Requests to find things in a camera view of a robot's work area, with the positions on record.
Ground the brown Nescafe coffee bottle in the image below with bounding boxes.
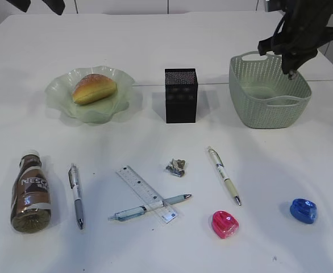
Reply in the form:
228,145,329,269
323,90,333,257
10,150,52,234

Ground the sugared bread roll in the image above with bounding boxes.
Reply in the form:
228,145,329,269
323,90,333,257
72,73,117,105

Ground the grey white ballpoint pen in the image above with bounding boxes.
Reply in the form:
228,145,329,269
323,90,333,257
68,163,84,230

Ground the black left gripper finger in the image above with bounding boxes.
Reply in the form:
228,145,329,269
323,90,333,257
43,0,65,15
7,0,31,13

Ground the black mesh pen holder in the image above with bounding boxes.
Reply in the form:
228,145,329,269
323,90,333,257
164,68,198,123

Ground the clear plastic ruler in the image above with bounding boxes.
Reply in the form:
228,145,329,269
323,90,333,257
116,166,178,224

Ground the blue translucent sharpener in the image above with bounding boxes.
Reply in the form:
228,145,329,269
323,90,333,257
289,198,318,224

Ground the green wavy glass plate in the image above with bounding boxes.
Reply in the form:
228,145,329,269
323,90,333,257
45,66,135,123

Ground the green woven plastic basket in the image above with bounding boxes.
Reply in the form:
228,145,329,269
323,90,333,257
228,51,312,129

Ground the beige white ballpoint pen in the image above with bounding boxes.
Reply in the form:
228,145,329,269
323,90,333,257
207,146,242,206

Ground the blue clear ballpoint pen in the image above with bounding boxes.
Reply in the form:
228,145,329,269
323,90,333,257
108,194,192,222

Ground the blue black right robot arm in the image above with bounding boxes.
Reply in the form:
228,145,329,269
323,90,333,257
257,0,333,80

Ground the pink translucent sharpener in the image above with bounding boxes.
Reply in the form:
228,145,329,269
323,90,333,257
211,210,239,239

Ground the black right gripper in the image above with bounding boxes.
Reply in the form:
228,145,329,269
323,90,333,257
257,8,333,77

